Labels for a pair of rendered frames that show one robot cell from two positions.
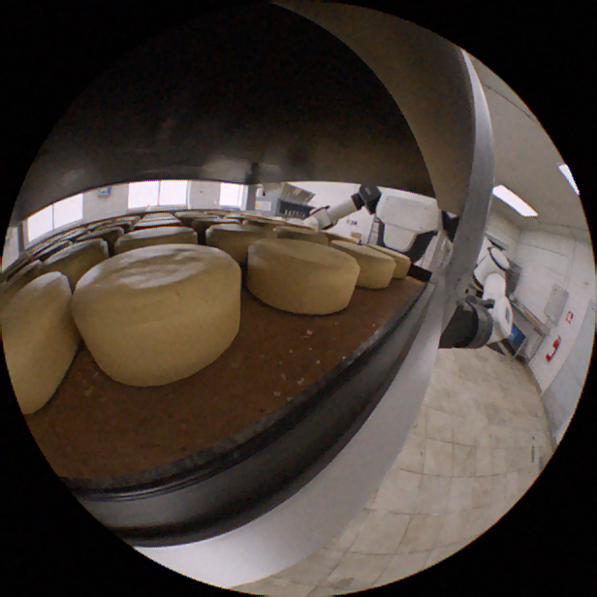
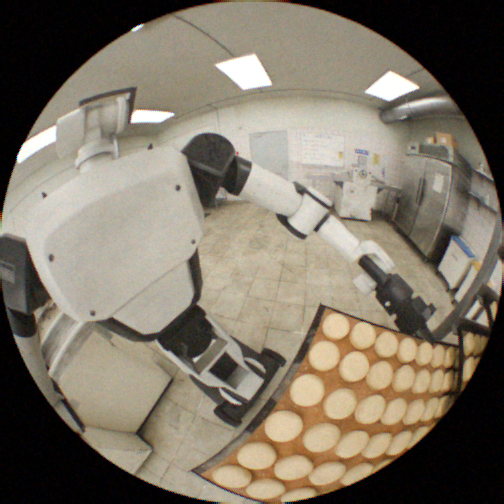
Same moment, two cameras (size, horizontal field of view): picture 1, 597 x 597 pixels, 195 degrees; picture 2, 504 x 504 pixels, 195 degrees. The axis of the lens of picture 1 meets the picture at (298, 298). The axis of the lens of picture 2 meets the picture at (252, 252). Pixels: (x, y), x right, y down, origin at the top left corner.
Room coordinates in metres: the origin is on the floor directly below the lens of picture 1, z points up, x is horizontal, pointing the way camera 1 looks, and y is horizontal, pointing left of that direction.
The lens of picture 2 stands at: (0.56, -0.23, 1.24)
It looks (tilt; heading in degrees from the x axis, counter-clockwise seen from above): 35 degrees down; 267
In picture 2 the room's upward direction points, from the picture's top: 6 degrees counter-clockwise
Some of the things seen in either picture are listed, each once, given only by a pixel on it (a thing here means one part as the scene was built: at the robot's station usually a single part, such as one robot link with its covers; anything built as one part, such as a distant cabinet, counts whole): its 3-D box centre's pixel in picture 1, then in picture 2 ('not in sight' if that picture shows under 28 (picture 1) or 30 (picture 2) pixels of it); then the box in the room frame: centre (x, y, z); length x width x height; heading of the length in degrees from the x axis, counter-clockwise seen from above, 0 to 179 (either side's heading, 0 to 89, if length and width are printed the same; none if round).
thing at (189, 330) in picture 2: not in sight; (169, 313); (0.82, -0.47, 0.89); 0.28 x 0.13 x 0.18; 138
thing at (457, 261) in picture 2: not in sight; (457, 264); (-2.64, -0.33, 0.38); 0.64 x 0.54 x 0.77; 159
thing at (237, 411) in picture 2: not in sight; (221, 365); (0.83, -0.47, 0.19); 0.64 x 0.52 x 0.33; 138
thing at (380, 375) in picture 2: not in sight; (379, 375); (0.38, -0.19, 0.99); 0.05 x 0.05 x 0.02
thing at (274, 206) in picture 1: (285, 217); not in sight; (1.80, 0.28, 1.01); 0.72 x 0.33 x 0.34; 152
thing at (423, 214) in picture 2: not in sight; (433, 200); (-2.96, -1.39, 1.03); 1.40 x 0.90 x 2.05; 66
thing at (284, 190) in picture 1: (289, 194); not in sight; (1.80, 0.28, 1.25); 0.56 x 0.29 x 0.14; 152
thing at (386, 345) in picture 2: not in sight; (386, 345); (0.34, -0.24, 0.99); 0.05 x 0.05 x 0.02
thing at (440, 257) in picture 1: (462, 267); not in sight; (3.44, -3.87, 1.01); 1.56 x 1.20 x 2.01; 66
